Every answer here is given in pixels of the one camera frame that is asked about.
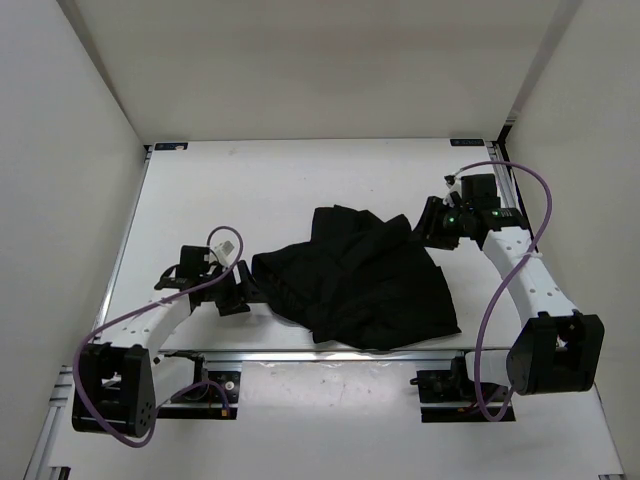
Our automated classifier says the left blue corner sticker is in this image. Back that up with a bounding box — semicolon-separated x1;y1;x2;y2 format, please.
154;142;189;151

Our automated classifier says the right blue corner sticker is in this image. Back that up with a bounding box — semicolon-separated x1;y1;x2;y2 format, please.
450;138;485;147

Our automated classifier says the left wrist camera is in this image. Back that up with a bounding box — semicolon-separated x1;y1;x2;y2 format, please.
208;240;235;269

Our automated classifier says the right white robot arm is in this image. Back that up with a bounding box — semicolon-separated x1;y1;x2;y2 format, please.
415;174;605;400

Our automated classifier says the black pleated skirt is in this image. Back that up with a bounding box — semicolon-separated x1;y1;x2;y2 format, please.
251;205;460;351

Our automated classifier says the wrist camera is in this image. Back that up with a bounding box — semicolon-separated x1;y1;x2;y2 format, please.
444;174;461;205
208;240;235;269

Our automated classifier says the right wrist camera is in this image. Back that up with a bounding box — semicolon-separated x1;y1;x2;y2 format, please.
444;174;461;205

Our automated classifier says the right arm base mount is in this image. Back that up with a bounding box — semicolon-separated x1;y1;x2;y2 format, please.
409;355;487;424

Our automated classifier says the aluminium frame rail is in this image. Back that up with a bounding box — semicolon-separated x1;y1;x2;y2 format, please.
487;141;529;221

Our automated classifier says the blue corner sticker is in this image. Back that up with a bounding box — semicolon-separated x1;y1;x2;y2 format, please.
450;138;485;147
154;142;189;151

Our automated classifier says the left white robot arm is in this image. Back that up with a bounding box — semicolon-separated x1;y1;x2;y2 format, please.
71;241;259;443

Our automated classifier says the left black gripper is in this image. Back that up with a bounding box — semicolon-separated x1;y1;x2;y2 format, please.
200;259;269;316

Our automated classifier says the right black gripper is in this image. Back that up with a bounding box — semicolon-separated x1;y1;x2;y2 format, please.
405;196;471;251

